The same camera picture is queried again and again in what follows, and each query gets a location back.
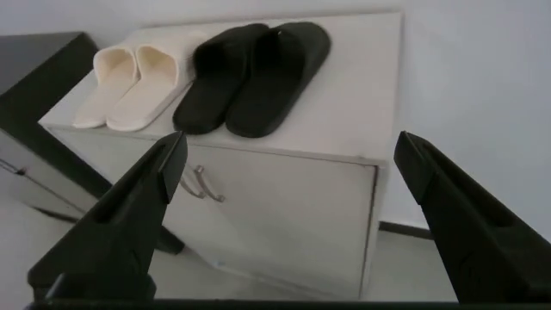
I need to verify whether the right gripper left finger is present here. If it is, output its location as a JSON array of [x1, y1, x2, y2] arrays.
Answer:
[[28, 131, 189, 301]]

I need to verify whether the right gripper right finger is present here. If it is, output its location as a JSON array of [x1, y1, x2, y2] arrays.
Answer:
[[393, 130, 551, 303]]

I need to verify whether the white cabinet door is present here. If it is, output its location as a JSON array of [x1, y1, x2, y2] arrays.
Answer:
[[188, 145, 379, 300], [51, 127, 219, 266]]

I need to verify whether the cream slipper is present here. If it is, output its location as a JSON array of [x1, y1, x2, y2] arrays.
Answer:
[[106, 31, 208, 133], [71, 44, 141, 130]]

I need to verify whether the black slipper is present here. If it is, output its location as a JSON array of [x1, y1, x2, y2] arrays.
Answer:
[[224, 21, 332, 140], [171, 22, 270, 136]]

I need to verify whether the black and grey cabinet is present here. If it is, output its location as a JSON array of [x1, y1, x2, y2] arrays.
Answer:
[[0, 31, 114, 221]]

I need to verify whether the white cabinet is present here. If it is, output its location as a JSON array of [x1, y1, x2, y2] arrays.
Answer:
[[38, 11, 405, 301]]

